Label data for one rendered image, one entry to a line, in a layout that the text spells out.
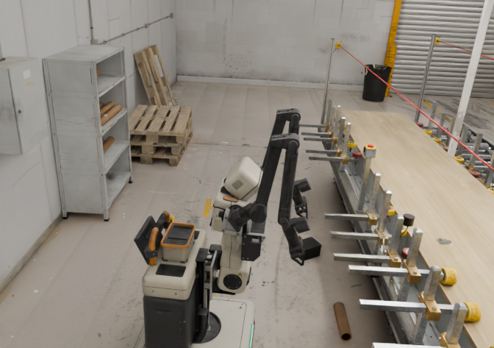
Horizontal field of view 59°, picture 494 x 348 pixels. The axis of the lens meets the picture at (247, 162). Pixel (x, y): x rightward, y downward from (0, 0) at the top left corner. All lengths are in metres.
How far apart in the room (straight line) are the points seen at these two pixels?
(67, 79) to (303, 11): 6.88
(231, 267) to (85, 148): 2.24
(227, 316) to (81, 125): 2.19
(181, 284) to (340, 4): 8.55
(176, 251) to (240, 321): 0.72
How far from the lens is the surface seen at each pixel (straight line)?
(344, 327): 3.26
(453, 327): 1.95
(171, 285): 2.33
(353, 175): 4.15
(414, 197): 3.26
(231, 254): 2.35
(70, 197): 4.48
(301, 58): 10.19
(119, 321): 3.35
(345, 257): 2.52
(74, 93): 4.07
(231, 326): 2.84
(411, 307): 2.13
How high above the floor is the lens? 2.24
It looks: 23 degrees down
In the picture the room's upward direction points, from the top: 3 degrees clockwise
